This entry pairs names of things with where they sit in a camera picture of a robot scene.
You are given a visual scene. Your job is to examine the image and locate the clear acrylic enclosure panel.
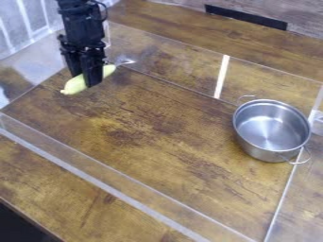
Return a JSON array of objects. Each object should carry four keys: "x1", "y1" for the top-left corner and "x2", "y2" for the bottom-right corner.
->
[{"x1": 0, "y1": 112, "x2": 257, "y2": 242}]

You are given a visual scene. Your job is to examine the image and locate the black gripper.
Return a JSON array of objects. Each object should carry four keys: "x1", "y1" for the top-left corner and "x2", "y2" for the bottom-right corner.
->
[{"x1": 58, "y1": 0, "x2": 107, "y2": 88}]

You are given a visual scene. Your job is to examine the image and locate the black bar on table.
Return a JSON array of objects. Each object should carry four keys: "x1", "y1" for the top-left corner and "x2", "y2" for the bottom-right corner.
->
[{"x1": 205, "y1": 4, "x2": 289, "y2": 30}]

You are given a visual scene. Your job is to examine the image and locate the black cable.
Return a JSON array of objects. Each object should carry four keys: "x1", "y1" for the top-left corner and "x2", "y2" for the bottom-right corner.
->
[{"x1": 90, "y1": 0, "x2": 110, "y2": 23}]

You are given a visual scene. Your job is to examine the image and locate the stainless steel pot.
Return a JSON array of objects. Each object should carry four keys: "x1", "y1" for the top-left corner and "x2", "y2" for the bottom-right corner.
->
[{"x1": 233, "y1": 98, "x2": 312, "y2": 164}]

